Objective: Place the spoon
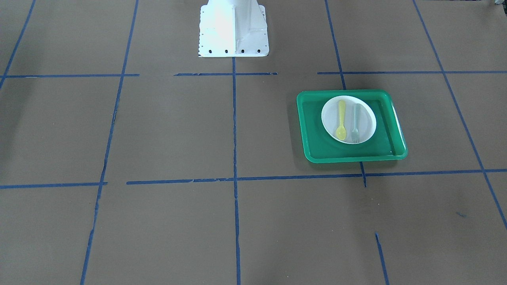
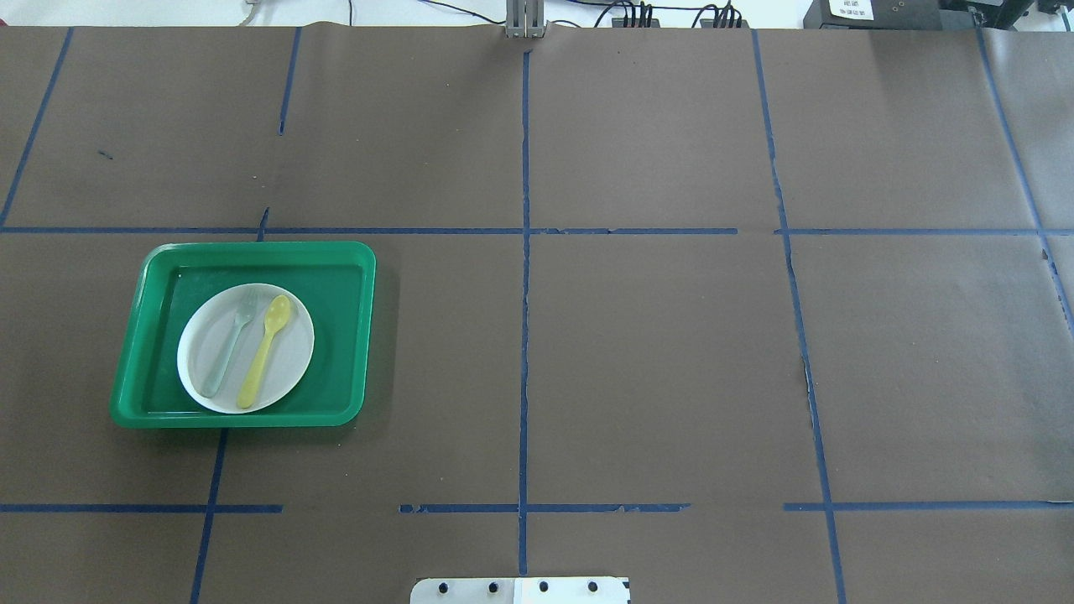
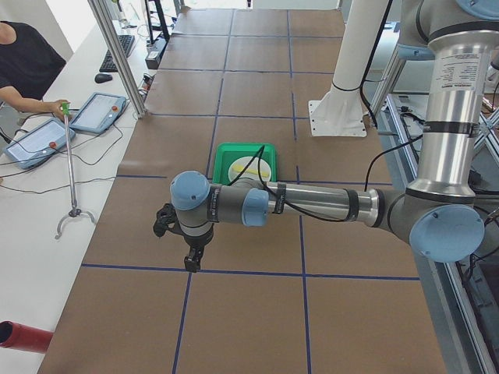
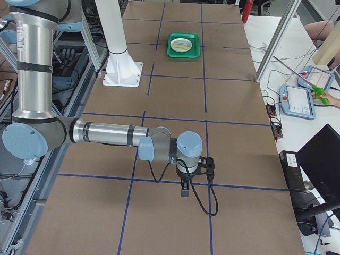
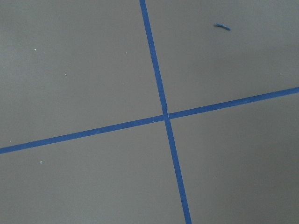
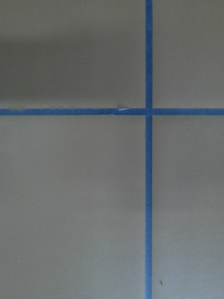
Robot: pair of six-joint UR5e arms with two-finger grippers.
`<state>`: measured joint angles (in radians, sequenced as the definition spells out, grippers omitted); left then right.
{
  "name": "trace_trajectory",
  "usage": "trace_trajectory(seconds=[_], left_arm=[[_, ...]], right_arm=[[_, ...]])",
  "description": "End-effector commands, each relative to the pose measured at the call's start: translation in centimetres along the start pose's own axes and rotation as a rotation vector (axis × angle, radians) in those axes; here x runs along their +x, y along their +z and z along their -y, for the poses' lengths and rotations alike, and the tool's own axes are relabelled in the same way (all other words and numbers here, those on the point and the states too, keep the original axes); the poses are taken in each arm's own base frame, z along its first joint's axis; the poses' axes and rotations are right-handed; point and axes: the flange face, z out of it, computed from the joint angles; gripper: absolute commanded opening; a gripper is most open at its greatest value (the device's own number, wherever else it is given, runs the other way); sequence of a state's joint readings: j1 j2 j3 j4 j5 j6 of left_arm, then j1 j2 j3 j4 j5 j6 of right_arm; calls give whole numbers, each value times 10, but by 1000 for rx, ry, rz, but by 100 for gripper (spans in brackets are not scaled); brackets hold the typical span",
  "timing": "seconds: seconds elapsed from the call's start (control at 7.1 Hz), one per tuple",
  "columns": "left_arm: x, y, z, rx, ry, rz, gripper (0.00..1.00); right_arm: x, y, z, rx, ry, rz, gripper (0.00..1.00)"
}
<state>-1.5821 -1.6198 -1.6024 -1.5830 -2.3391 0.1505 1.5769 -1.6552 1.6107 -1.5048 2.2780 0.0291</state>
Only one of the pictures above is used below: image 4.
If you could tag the wooden plank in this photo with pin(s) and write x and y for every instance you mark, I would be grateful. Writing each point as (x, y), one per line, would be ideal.
(329, 49)

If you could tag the person's hand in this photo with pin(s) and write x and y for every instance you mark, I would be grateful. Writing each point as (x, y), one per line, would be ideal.
(332, 100)

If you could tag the far blue teach pendant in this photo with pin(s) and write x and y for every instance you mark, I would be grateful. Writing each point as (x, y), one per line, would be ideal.
(318, 77)

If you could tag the red cylinder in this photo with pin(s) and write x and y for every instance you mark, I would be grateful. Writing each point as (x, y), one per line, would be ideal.
(247, 10)

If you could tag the blue teach pendant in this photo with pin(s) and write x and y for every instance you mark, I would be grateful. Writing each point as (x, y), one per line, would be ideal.
(318, 77)
(297, 101)

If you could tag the pale green plastic fork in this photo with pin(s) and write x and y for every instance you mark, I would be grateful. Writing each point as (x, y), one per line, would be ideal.
(187, 43)

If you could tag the yellow plastic spoon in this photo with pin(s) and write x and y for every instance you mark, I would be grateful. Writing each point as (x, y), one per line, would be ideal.
(180, 48)

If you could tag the aluminium frame post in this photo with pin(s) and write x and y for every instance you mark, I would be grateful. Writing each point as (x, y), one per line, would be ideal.
(278, 34)

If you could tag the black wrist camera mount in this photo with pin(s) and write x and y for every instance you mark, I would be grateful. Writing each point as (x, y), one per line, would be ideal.
(206, 166)

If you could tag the near blue teach pendant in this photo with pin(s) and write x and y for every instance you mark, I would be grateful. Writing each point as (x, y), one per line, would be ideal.
(297, 101)

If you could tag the green plastic tray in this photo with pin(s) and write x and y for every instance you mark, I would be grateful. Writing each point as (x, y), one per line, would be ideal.
(194, 52)

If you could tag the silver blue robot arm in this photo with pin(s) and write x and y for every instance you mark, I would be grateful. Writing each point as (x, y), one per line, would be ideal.
(35, 129)

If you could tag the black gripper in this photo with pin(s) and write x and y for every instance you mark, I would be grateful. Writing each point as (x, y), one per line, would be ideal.
(184, 176)

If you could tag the near orange black connector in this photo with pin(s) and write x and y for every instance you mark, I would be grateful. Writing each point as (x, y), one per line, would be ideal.
(276, 127)

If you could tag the black box device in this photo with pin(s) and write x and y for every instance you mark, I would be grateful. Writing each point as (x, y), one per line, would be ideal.
(292, 171)

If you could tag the white round plate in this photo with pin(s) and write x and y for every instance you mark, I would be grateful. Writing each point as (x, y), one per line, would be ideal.
(184, 39)

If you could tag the orange black connector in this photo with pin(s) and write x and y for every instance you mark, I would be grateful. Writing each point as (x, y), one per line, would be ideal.
(276, 127)
(270, 106)

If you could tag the black laptop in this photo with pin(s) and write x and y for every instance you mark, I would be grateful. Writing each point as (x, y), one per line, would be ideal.
(319, 159)

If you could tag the white pedestal column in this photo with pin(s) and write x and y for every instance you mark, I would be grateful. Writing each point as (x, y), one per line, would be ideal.
(121, 69)

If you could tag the person's forearm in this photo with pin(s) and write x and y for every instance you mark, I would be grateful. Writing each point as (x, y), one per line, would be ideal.
(319, 30)

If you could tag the far orange black connector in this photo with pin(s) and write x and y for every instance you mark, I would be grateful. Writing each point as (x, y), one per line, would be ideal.
(270, 106)

